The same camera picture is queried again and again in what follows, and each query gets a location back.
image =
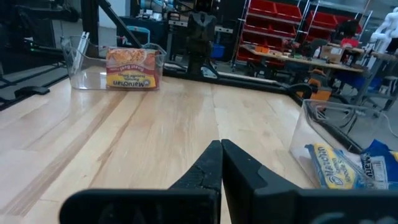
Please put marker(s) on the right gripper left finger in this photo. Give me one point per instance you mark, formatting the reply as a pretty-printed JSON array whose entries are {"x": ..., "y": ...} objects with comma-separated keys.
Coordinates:
[{"x": 174, "y": 205}]

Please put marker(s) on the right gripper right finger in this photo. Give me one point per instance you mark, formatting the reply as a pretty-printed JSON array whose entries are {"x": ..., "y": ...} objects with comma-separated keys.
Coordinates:
[{"x": 280, "y": 205}]

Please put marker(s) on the red Maruchan noodle pack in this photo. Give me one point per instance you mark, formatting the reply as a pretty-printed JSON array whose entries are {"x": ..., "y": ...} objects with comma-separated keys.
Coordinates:
[{"x": 132, "y": 70}]

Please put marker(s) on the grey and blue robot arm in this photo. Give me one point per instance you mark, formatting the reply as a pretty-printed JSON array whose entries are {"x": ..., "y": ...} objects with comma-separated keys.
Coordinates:
[{"x": 152, "y": 3}]

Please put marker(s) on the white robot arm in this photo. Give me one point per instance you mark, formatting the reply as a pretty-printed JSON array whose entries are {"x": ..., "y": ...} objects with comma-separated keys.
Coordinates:
[{"x": 387, "y": 28}]

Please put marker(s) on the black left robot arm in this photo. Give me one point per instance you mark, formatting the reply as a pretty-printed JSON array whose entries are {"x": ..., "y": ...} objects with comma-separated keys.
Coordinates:
[{"x": 199, "y": 65}]

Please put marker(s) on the blue crate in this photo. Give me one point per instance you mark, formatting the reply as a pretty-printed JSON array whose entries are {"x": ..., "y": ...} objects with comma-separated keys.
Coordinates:
[{"x": 217, "y": 51}]

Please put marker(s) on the clear plastic bin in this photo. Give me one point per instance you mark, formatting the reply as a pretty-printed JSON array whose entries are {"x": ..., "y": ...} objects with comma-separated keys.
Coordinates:
[
  {"x": 301, "y": 146},
  {"x": 84, "y": 77}
]

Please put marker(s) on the metal rack with red bins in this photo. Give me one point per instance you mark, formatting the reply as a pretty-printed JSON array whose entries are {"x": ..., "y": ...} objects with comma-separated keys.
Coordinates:
[
  {"x": 321, "y": 20},
  {"x": 264, "y": 29}
]

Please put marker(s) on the wooden top workbench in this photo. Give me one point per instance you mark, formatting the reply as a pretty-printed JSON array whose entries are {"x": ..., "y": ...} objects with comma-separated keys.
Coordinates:
[{"x": 298, "y": 60}]

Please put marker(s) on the cardboard box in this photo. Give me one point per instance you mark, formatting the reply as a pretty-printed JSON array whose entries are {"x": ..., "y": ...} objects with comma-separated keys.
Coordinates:
[{"x": 331, "y": 53}]

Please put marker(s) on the grey metal workbench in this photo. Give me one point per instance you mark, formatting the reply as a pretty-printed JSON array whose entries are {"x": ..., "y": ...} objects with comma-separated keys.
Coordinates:
[{"x": 382, "y": 56}]

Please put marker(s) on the light blue cart frame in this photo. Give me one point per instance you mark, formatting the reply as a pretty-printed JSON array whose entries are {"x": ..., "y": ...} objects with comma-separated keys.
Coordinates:
[{"x": 146, "y": 31}]

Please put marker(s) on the black flat table bracket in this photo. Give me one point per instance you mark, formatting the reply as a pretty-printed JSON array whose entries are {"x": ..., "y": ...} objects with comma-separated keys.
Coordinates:
[{"x": 31, "y": 91}]

